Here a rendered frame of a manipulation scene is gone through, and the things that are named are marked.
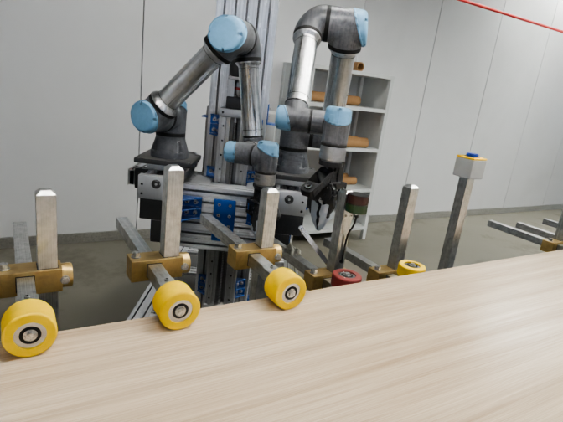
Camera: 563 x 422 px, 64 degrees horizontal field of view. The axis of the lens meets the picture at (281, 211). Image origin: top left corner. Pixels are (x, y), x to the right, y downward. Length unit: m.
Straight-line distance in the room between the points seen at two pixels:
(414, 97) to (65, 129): 3.42
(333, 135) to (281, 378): 0.71
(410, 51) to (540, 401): 4.36
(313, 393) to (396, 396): 0.14
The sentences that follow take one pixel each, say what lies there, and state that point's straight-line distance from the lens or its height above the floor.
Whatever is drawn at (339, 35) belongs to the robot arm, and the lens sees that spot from 1.60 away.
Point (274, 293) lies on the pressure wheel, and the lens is 0.98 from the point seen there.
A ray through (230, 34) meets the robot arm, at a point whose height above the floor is 1.50.
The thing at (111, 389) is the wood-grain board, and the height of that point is 0.90.
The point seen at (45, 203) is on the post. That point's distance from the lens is 0.96.
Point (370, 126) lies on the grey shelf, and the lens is 4.42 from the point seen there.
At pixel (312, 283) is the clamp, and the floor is 0.85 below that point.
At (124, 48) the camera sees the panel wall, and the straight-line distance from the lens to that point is 3.61.
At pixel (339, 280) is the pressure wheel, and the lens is 1.20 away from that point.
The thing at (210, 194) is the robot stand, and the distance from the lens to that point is 1.81.
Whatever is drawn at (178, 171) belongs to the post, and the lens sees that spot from 0.99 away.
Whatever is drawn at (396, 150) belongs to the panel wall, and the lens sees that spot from 5.09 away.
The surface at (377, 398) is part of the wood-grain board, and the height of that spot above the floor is 0.90.
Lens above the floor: 1.38
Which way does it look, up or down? 16 degrees down
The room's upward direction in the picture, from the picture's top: 7 degrees clockwise
